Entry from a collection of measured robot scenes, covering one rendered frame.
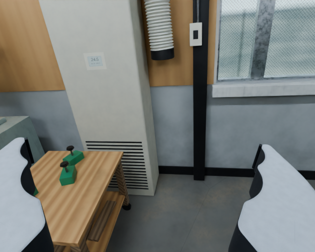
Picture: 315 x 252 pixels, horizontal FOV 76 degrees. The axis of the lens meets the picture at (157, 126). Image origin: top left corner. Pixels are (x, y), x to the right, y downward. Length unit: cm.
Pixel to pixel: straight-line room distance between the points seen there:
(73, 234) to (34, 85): 135
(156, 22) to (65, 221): 114
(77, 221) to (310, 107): 165
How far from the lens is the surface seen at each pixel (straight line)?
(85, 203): 113
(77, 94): 147
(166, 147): 181
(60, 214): 114
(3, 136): 179
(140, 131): 142
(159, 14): 132
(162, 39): 133
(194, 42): 139
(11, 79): 215
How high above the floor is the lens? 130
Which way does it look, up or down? 27 degrees down
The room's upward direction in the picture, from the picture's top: 6 degrees counter-clockwise
